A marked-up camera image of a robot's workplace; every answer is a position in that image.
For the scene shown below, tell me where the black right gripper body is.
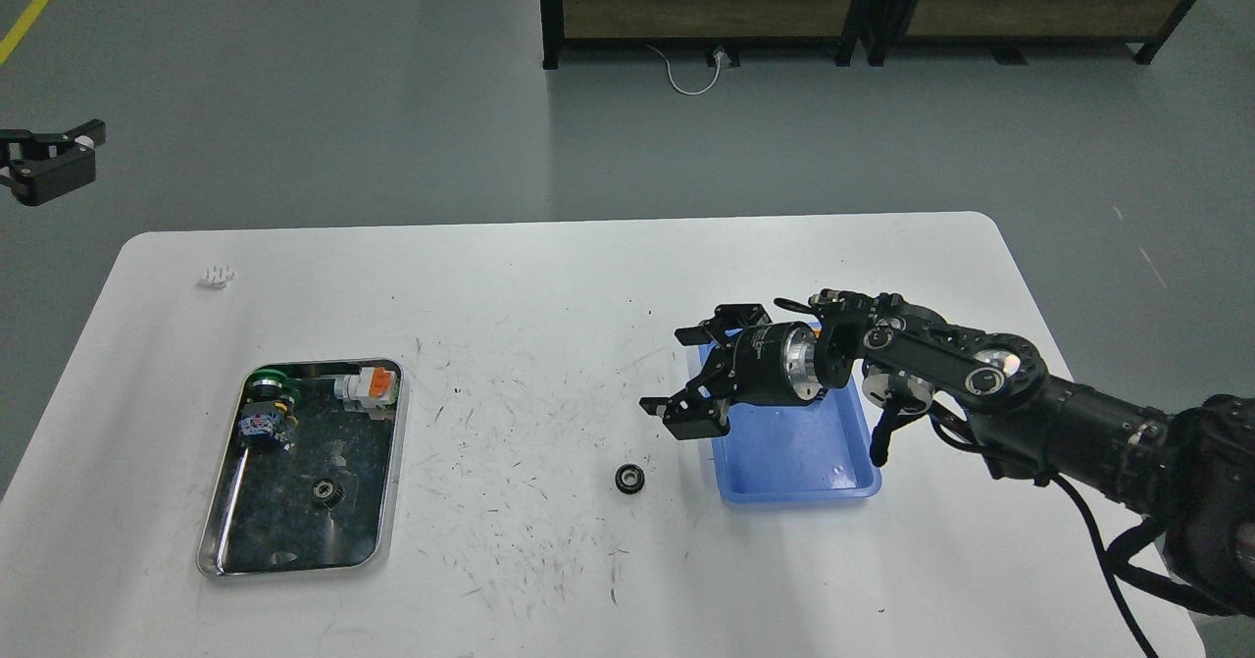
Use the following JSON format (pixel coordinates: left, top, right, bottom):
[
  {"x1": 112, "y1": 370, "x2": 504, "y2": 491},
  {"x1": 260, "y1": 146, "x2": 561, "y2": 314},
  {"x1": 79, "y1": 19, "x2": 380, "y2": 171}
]
[{"x1": 710, "y1": 321, "x2": 825, "y2": 407}]

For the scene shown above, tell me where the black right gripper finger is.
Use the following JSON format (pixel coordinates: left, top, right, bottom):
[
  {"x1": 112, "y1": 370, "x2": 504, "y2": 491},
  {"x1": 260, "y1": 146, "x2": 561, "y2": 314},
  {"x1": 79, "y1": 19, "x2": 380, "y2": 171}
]
[
  {"x1": 674, "y1": 304, "x2": 772, "y2": 365},
  {"x1": 639, "y1": 369, "x2": 733, "y2": 440}
]

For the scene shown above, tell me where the black gear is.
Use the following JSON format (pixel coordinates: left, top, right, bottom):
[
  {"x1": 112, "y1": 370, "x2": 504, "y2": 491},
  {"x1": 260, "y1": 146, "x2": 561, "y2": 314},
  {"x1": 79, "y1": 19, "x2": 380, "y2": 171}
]
[
  {"x1": 614, "y1": 463, "x2": 646, "y2": 494},
  {"x1": 309, "y1": 478, "x2": 344, "y2": 509}
]

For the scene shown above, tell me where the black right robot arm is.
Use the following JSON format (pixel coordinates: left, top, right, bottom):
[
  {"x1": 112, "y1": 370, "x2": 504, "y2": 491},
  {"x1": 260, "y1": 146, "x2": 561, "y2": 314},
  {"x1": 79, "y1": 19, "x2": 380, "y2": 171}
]
[{"x1": 639, "y1": 290, "x2": 1252, "y2": 615}]

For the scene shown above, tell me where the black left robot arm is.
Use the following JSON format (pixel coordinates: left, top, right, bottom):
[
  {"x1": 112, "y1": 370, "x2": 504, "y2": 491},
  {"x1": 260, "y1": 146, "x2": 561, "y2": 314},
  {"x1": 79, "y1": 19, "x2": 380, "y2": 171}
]
[{"x1": 1, "y1": 119, "x2": 107, "y2": 207}]

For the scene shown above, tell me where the blue plastic tray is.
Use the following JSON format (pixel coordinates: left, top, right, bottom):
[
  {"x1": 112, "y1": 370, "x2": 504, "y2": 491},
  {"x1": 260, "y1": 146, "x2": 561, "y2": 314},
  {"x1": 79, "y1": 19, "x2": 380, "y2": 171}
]
[{"x1": 710, "y1": 380, "x2": 882, "y2": 506}]

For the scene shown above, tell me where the silver metal tray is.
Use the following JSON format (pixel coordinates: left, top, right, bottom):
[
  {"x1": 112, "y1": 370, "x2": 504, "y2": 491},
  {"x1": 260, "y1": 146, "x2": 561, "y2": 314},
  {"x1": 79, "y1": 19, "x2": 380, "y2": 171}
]
[{"x1": 196, "y1": 358, "x2": 405, "y2": 579}]

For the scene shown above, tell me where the small white plastic piece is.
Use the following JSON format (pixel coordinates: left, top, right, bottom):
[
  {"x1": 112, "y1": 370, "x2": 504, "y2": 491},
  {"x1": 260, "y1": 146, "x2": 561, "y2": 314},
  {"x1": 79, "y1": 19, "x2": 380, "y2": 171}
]
[{"x1": 197, "y1": 266, "x2": 237, "y2": 290}]

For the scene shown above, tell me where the white cable on floor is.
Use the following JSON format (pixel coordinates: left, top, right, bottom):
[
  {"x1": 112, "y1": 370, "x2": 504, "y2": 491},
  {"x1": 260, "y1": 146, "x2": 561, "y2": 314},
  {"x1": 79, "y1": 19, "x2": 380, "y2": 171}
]
[{"x1": 643, "y1": 43, "x2": 738, "y2": 97}]

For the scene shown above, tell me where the left wooden cabinet black frame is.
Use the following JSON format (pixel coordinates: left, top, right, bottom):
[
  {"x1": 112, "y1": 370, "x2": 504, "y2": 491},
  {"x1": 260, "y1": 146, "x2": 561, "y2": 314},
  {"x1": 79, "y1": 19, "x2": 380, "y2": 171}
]
[{"x1": 538, "y1": 0, "x2": 870, "y2": 70}]

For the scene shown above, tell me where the orange white switch module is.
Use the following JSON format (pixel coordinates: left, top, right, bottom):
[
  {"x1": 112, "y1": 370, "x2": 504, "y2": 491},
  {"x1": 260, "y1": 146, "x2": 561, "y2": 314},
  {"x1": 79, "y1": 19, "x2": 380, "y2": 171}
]
[{"x1": 331, "y1": 367, "x2": 402, "y2": 419}]

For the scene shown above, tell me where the black cable right edge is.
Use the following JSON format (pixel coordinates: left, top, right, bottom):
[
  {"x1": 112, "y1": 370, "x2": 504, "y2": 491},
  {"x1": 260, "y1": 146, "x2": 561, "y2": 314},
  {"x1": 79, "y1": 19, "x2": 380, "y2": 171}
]
[{"x1": 1049, "y1": 472, "x2": 1168, "y2": 658}]

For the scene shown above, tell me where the green push button switch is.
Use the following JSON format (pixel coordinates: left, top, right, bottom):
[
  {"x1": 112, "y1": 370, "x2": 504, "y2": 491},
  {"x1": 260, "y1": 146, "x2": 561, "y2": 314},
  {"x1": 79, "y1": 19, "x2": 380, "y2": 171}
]
[{"x1": 233, "y1": 368, "x2": 301, "y2": 450}]

